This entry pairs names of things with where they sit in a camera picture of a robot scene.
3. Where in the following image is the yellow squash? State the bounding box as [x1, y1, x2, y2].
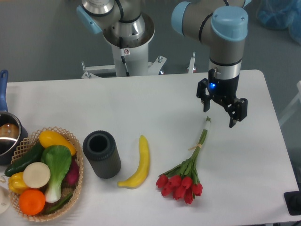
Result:
[39, 130, 77, 156]

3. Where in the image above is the blue plastic bag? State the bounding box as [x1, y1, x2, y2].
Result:
[256, 0, 301, 44]

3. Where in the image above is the woven wicker basket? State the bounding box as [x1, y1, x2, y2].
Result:
[9, 127, 84, 222]

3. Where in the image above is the yellow banana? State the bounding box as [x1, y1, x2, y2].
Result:
[117, 135, 151, 189]

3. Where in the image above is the green chili pepper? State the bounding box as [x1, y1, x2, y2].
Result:
[44, 193, 73, 215]

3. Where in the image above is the red tulip bouquet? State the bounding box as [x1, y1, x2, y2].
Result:
[156, 117, 211, 204]

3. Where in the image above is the cream round disc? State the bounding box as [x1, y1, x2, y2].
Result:
[23, 162, 51, 188]

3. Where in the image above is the dark grey ribbed vase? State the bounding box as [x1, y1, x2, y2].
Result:
[83, 130, 121, 179]

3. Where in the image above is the white frame at right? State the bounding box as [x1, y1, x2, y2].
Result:
[278, 81, 301, 127]

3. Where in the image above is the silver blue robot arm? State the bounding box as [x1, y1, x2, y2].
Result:
[76, 0, 248, 127]

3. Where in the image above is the orange fruit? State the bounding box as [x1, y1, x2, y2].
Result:
[18, 189, 46, 215]

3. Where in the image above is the green bok choy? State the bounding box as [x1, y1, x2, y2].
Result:
[41, 145, 71, 203]

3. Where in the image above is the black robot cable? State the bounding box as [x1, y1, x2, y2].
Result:
[119, 36, 130, 77]

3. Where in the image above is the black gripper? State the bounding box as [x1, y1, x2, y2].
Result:
[196, 68, 248, 128]

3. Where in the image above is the blue saucepan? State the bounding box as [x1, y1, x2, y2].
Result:
[0, 70, 28, 165]

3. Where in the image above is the purple sweet potato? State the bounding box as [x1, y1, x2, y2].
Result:
[64, 159, 79, 186]

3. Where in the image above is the yellow bell pepper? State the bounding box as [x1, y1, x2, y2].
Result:
[8, 172, 29, 194]

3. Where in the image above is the white object at left edge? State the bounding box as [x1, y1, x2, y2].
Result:
[0, 176, 10, 214]

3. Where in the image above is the dark green cucumber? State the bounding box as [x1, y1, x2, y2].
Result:
[4, 141, 44, 177]

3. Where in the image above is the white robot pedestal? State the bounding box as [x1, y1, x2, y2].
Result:
[82, 12, 166, 79]

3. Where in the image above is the black device at edge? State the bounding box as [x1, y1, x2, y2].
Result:
[284, 191, 301, 216]

